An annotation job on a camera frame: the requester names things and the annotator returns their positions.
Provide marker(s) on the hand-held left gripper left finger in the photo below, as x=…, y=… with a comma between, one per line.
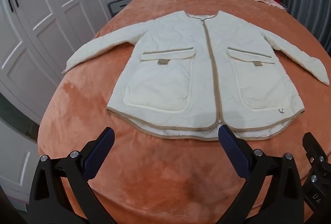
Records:
x=99, y=152

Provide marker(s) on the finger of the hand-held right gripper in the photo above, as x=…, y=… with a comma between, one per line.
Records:
x=314, y=150

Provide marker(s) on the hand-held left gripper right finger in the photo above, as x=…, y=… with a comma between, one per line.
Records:
x=232, y=152

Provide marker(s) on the white quilted jacket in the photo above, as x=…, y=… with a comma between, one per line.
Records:
x=168, y=84

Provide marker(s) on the orange fleece blanket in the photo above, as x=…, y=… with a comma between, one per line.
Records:
x=155, y=182

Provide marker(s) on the white low cabinet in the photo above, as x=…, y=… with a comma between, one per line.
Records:
x=15, y=162

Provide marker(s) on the grey nightstand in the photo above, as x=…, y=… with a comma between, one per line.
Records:
x=116, y=8

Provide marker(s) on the white wardrobe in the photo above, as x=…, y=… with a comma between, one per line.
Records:
x=51, y=6

